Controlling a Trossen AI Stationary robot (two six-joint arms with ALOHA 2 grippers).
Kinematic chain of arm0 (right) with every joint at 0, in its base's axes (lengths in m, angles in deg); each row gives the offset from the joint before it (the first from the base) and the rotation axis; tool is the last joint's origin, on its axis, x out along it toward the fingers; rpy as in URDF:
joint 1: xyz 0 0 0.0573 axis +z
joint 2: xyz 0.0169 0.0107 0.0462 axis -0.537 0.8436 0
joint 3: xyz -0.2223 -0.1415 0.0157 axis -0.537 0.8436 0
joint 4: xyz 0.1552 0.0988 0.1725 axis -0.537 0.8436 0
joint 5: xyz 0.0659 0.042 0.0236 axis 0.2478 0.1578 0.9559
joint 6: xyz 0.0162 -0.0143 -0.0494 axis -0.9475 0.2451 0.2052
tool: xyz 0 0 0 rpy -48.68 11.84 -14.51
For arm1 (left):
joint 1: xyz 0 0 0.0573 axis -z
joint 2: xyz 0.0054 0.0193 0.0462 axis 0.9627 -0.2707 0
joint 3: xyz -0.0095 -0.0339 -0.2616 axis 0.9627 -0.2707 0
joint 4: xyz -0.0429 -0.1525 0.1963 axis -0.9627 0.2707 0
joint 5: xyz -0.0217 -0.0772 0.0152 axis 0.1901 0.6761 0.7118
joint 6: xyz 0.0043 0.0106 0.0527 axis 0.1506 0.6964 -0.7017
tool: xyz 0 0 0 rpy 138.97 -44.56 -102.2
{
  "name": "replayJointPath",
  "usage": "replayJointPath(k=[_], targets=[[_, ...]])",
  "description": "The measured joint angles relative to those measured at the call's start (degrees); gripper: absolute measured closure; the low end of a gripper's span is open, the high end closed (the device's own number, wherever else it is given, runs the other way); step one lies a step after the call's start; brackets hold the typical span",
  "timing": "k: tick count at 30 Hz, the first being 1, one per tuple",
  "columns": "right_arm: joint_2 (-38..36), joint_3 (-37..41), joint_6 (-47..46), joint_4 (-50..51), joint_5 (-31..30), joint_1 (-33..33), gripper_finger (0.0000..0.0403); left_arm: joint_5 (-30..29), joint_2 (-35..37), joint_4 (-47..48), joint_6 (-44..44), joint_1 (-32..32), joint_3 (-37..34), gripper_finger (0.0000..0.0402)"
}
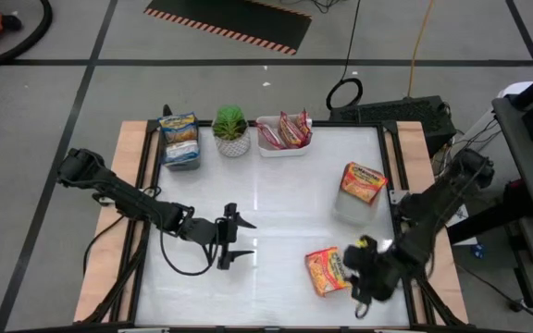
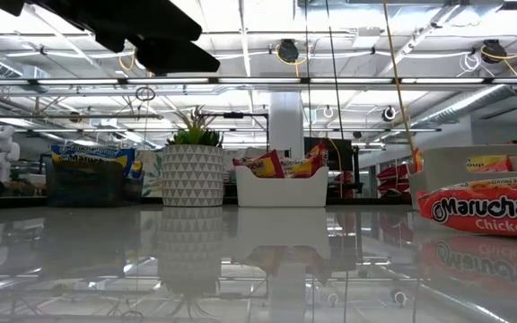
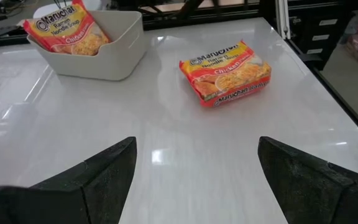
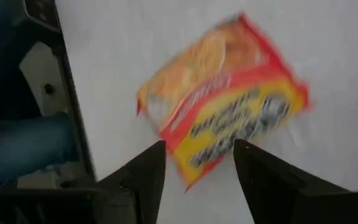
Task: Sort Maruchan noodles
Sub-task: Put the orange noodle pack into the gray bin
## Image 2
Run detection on blue Maruchan noodle pack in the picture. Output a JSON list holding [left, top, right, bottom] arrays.
[[127, 159, 145, 181], [50, 143, 136, 177]]

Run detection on long ceiling light bar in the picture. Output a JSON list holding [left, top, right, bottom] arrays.
[[0, 75, 517, 87]]

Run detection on succulent in white patterned pot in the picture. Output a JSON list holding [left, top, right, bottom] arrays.
[[162, 106, 226, 208]]

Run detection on pale floral panel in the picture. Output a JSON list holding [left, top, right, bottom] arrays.
[[137, 150, 164, 198]]

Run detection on grey translucent plastic bin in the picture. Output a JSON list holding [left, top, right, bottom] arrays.
[[44, 156, 128, 208]]

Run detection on white plastic bin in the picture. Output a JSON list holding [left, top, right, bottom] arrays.
[[407, 143, 517, 211], [234, 165, 330, 208]]

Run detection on white robot figure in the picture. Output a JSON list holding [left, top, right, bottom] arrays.
[[0, 124, 21, 183]]

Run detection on black computer case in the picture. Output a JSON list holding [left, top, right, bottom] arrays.
[[303, 136, 359, 198]]

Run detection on red striped object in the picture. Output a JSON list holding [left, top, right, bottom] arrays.
[[376, 162, 411, 198]]

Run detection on black cable with coil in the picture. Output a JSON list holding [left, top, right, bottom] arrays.
[[324, 0, 346, 141]]

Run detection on black metal table frame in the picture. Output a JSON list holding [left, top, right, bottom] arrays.
[[0, 196, 415, 212]]

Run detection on yellow hanging cable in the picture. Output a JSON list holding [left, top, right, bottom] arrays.
[[381, 0, 416, 150]]

